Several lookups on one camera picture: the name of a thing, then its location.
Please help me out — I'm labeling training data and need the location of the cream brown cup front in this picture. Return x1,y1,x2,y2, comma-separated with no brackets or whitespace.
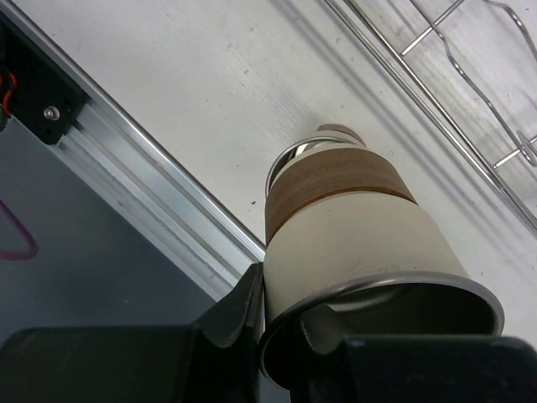
265,123,368,197

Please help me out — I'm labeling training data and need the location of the aluminium mounting rail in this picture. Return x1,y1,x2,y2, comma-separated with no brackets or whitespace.
1,1,264,300

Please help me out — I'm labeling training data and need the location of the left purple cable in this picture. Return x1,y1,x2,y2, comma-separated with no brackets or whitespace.
0,201,39,261

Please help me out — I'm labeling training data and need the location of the wire dish rack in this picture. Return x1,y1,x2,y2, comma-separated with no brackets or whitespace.
328,1,536,231

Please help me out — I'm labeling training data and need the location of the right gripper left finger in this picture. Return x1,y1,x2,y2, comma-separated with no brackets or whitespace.
1,263,263,402

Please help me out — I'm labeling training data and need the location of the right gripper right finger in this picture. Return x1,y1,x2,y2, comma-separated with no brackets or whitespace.
289,315,536,402

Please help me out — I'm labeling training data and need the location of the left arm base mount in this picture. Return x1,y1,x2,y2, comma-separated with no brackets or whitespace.
1,15,88,145

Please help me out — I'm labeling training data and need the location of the cream brown cup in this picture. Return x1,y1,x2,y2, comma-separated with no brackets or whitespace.
265,123,368,197
260,144,504,388

